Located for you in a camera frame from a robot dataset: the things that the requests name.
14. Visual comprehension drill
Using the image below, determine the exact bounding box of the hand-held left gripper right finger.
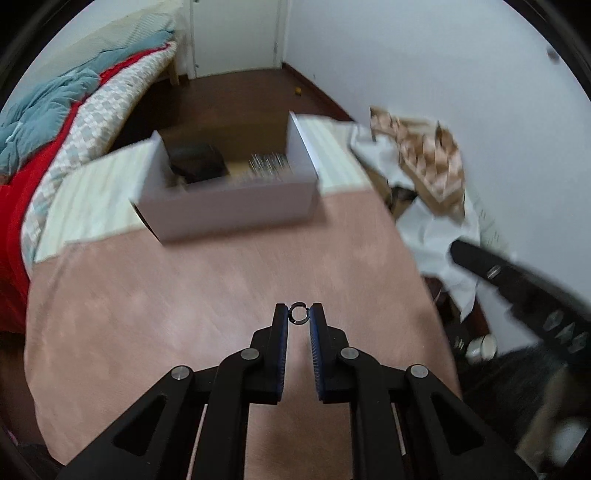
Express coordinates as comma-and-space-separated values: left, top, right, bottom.
309, 302, 537, 480

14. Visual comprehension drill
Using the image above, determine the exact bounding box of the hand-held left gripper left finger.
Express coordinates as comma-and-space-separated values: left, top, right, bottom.
60, 302, 289, 480

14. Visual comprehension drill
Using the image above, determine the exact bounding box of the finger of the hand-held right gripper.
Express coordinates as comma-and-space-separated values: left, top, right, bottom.
450, 239, 533, 315

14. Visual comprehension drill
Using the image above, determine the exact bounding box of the white cardboard box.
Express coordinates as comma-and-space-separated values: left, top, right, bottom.
128, 111, 320, 244

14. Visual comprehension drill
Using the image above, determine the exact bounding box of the black smart band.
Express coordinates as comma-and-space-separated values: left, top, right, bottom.
166, 144, 229, 183

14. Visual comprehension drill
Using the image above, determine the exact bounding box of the white power strip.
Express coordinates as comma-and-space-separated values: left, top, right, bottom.
471, 194, 514, 256

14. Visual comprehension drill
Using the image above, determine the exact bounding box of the white cloth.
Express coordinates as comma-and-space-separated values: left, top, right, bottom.
348, 122, 483, 324

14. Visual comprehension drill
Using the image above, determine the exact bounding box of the white round cup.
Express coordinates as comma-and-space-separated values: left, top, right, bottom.
464, 333, 498, 361

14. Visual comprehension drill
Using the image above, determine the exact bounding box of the pink and striped mat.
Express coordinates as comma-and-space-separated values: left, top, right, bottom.
25, 113, 462, 468

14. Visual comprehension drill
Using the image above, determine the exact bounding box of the brown checkered scarf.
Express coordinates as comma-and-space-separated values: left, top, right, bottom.
369, 106, 466, 220

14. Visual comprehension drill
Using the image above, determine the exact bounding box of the grey checkered bed cover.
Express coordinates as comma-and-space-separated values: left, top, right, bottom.
21, 41, 178, 273

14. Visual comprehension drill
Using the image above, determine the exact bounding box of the bed with colourful blankets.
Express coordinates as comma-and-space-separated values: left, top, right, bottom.
0, 48, 176, 333

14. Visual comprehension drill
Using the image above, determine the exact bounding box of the white door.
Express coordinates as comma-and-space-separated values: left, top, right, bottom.
189, 0, 289, 77

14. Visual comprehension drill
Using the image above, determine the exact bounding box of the teal quilt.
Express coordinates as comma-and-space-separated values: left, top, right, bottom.
0, 18, 178, 174

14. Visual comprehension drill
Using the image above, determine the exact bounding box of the beige striped pillow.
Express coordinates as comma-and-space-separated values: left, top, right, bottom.
92, 0, 178, 51

